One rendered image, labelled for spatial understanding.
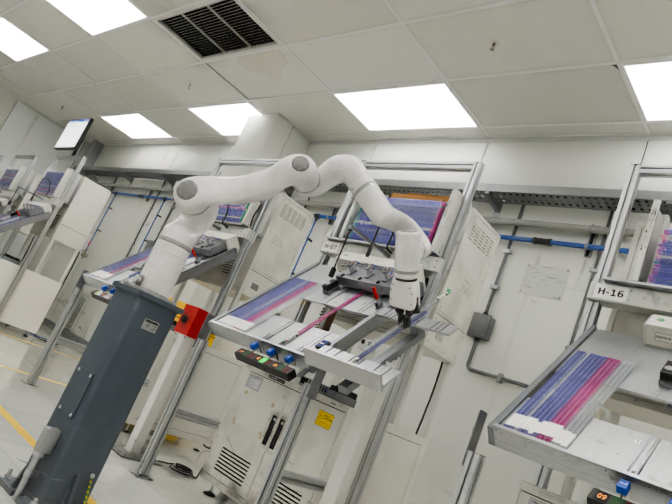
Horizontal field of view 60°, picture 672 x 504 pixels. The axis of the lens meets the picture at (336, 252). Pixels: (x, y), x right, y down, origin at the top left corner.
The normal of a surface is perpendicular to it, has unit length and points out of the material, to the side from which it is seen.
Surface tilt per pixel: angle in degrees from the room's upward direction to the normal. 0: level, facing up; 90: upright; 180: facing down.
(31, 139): 90
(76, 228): 90
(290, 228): 90
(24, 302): 90
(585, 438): 45
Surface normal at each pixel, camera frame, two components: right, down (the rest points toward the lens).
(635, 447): -0.15, -0.94
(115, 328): -0.56, -0.42
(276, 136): 0.70, 0.12
